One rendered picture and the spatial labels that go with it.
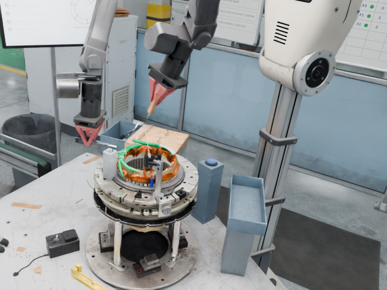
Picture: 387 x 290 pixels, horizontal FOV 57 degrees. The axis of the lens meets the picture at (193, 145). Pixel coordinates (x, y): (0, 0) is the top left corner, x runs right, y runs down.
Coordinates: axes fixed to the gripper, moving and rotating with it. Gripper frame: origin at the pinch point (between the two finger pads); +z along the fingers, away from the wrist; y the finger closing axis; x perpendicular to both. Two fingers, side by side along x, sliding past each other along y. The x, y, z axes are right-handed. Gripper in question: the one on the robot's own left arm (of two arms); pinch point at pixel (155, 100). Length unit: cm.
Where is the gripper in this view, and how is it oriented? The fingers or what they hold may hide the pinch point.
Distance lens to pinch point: 102.3
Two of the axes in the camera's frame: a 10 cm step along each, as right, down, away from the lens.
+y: 7.5, 6.1, -2.5
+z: -4.5, 7.5, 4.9
